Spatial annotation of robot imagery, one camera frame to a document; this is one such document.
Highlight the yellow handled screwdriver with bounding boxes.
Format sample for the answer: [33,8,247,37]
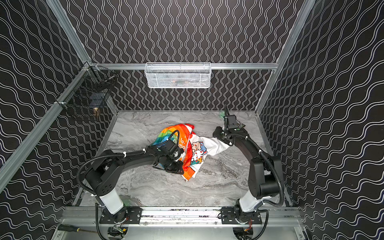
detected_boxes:
[58,224,97,233]

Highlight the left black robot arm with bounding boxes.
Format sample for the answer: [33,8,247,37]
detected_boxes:
[76,146,185,218]

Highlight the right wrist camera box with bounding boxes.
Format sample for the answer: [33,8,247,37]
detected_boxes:
[224,106,238,131]

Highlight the purple M&M's candy packet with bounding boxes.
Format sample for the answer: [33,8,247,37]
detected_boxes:
[236,120,246,129]

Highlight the white wire mesh basket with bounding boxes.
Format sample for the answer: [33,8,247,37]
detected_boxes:
[145,62,212,89]

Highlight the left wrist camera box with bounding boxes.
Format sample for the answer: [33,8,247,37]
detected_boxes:
[160,140,184,161]

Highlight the brass knob in basket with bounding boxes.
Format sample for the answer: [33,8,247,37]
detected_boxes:
[93,108,100,119]

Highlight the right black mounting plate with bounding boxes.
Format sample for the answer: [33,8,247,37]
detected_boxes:
[218,206,262,225]

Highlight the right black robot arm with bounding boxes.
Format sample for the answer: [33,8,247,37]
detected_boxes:
[213,127,285,213]

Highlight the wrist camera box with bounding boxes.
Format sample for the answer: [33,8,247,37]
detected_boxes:
[160,140,184,161]
[224,106,238,131]

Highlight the black mounting plate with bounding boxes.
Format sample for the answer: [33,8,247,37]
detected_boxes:
[99,207,143,225]
[218,206,262,225]

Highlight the black wire wall basket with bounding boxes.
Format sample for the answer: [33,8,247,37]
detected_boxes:
[60,66,118,122]

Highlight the rainbow cartoon kids jacket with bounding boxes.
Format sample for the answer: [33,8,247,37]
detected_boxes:
[154,124,230,181]

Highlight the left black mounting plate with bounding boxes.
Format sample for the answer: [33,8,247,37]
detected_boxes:
[99,207,143,225]

